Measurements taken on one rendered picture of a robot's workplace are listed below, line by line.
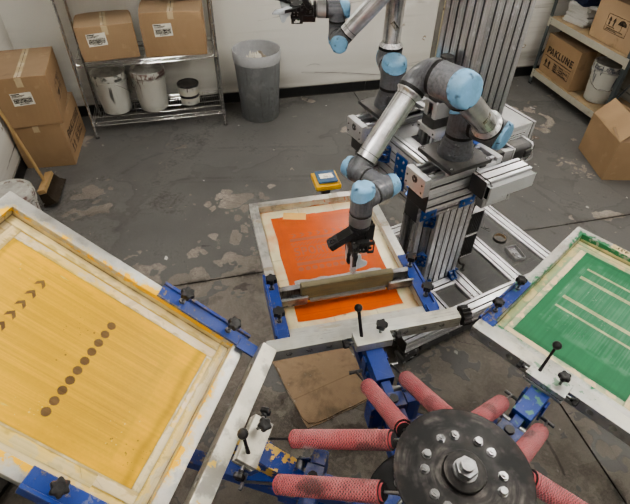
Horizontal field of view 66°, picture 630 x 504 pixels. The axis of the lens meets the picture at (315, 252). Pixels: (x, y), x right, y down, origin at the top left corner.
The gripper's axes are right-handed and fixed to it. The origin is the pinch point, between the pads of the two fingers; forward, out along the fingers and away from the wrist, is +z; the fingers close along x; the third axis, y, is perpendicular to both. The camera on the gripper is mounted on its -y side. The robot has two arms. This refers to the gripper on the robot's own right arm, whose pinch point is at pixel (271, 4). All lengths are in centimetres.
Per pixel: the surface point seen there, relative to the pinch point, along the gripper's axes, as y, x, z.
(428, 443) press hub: 11, -190, -38
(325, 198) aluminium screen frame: 61, -62, -23
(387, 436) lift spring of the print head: 17, -186, -30
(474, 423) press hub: 12, -185, -50
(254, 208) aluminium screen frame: 60, -69, 10
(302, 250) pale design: 60, -94, -12
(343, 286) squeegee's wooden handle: 49, -121, -27
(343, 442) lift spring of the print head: 24, -185, -20
